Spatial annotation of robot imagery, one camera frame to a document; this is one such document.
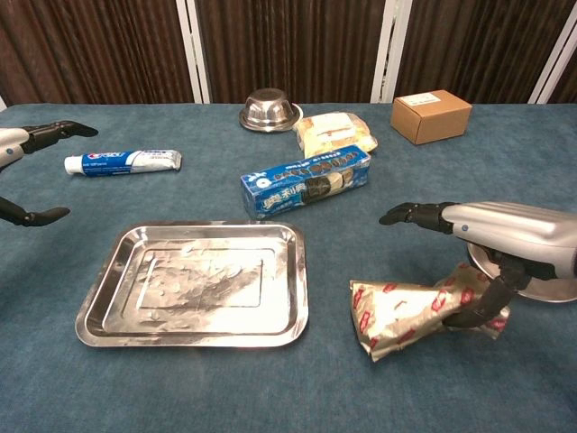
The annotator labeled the blue white toothpaste tube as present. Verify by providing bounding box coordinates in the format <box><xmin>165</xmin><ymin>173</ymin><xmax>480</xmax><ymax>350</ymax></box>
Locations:
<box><xmin>63</xmin><ymin>150</ymin><xmax>183</xmax><ymax>178</ymax></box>

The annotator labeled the yellow snack packet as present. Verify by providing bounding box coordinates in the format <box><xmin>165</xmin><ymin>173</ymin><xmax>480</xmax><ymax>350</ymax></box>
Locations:
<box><xmin>295</xmin><ymin>112</ymin><xmax>379</xmax><ymax>160</ymax></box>

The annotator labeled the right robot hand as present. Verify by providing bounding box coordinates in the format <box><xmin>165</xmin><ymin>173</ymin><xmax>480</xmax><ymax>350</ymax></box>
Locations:
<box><xmin>379</xmin><ymin>201</ymin><xmax>577</xmax><ymax>328</ymax></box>

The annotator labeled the brown cardboard box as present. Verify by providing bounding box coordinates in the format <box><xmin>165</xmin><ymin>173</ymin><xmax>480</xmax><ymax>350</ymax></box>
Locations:
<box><xmin>389</xmin><ymin>88</ymin><xmax>473</xmax><ymax>146</ymax></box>

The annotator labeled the rectangular steel tray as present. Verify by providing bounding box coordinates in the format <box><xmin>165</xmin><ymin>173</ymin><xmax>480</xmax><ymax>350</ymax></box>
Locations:
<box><xmin>75</xmin><ymin>219</ymin><xmax>310</xmax><ymax>348</ymax></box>

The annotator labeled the silver red snack bag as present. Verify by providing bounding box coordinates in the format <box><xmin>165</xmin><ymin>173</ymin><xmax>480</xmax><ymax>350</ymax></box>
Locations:
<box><xmin>349</xmin><ymin>261</ymin><xmax>511</xmax><ymax>363</ymax></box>

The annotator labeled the upturned steel bowl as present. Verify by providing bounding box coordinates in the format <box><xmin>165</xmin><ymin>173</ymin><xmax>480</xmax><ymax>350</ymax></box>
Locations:
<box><xmin>238</xmin><ymin>88</ymin><xmax>304</xmax><ymax>134</ymax></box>

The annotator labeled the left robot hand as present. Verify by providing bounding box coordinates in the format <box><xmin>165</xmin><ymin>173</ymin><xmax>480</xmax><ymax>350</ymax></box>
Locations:
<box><xmin>0</xmin><ymin>120</ymin><xmax>99</xmax><ymax>227</ymax></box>

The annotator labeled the blue felt table cover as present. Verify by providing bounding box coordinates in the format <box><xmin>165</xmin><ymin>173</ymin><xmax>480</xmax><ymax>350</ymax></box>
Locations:
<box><xmin>0</xmin><ymin>102</ymin><xmax>577</xmax><ymax>433</ymax></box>

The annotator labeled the blue cookie box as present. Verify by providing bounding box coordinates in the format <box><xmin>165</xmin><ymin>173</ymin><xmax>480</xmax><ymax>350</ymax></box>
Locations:
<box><xmin>240</xmin><ymin>144</ymin><xmax>372</xmax><ymax>221</ymax></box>

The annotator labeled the round steel plate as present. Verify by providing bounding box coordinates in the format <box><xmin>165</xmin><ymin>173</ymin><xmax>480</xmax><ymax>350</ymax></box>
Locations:
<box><xmin>467</xmin><ymin>241</ymin><xmax>577</xmax><ymax>304</ymax></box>

